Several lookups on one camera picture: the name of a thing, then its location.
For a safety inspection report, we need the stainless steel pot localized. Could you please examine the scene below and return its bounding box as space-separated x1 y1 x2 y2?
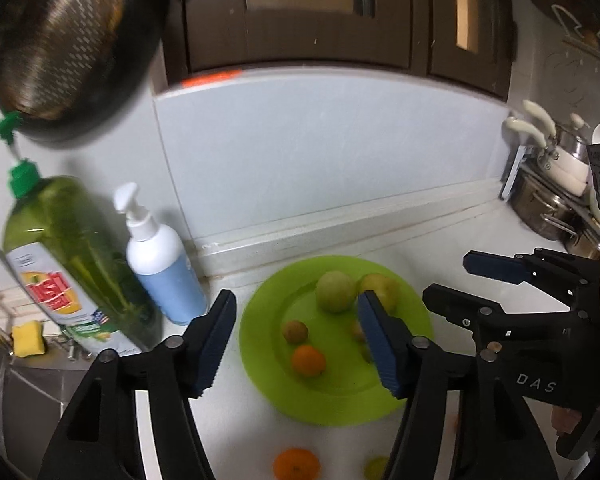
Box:
509 170 582 242
564 230 600 262

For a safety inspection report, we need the white blue pump bottle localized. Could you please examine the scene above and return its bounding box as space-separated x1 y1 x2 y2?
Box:
112 182 210 326

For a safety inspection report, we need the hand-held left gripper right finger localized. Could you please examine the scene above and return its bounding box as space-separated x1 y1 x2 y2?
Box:
356 290 556 480

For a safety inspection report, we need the yellow-green pear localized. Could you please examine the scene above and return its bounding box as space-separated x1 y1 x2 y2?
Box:
356 273 402 316

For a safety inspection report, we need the black frying pan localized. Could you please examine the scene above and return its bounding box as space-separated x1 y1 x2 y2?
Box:
0 0 174 150

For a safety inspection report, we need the white pot rack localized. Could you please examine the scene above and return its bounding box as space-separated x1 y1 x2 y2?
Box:
499 144 600 262

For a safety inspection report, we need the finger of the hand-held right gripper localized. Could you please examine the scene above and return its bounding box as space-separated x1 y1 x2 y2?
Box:
422 283 582 334
462 248 600 289

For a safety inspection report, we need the small green citrus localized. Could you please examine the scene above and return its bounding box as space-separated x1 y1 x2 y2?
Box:
363 455 389 480

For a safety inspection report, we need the green dish soap bottle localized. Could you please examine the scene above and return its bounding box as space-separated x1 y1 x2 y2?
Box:
0 112 164 359

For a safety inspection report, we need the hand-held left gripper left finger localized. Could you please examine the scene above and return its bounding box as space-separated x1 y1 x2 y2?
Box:
39 288 238 480

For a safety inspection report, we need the orange tangerine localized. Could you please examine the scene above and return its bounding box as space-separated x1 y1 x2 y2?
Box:
272 447 322 480
291 344 327 378

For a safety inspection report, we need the metal strainer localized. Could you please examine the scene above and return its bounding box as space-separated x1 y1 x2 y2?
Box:
0 0 126 121

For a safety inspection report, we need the green plate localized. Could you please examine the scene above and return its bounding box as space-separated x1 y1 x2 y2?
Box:
238 255 435 427

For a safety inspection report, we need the white-handled pan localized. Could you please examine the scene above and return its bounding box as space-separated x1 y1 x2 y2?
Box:
502 115 594 197

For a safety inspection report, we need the green apple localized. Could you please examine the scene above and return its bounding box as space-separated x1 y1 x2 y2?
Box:
315 270 357 315

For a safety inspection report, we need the person's right hand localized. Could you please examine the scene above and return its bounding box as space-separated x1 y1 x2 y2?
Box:
551 404 588 438

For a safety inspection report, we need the dark wooden window frame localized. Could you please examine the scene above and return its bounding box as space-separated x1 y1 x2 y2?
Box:
152 0 519 101

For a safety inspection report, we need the yellow sponge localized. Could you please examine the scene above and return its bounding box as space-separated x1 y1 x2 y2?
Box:
11 321 49 359

